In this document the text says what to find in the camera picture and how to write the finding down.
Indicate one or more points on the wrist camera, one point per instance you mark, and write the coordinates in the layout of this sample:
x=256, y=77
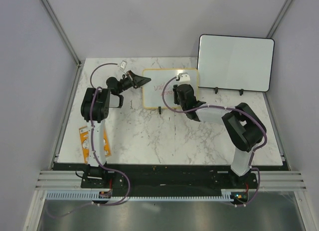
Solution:
x=123, y=65
x=183, y=77

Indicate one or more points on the white cable duct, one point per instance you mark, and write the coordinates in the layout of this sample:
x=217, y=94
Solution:
x=96, y=195

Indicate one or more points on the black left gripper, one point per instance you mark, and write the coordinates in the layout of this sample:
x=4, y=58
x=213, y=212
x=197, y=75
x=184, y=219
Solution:
x=137, y=81

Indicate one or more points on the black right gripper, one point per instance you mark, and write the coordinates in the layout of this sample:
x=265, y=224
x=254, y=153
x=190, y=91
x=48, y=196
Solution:
x=175, y=100

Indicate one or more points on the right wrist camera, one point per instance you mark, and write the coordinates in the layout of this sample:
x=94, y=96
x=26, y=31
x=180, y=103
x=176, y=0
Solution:
x=183, y=77

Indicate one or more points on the black framed whiteboard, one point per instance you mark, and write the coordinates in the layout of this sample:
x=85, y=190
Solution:
x=235, y=62

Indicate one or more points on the yellow framed whiteboard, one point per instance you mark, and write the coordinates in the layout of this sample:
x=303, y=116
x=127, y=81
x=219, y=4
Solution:
x=152, y=91

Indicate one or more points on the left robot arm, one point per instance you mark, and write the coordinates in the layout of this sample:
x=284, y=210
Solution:
x=95, y=110

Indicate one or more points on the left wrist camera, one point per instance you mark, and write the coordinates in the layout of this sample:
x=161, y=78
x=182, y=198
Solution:
x=123, y=65

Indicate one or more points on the orange card package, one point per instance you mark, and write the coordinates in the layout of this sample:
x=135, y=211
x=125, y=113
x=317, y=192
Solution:
x=84, y=135

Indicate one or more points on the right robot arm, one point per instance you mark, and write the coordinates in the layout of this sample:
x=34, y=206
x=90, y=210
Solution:
x=244, y=128

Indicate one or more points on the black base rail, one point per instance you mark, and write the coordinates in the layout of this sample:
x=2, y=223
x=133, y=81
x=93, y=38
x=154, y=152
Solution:
x=157, y=180

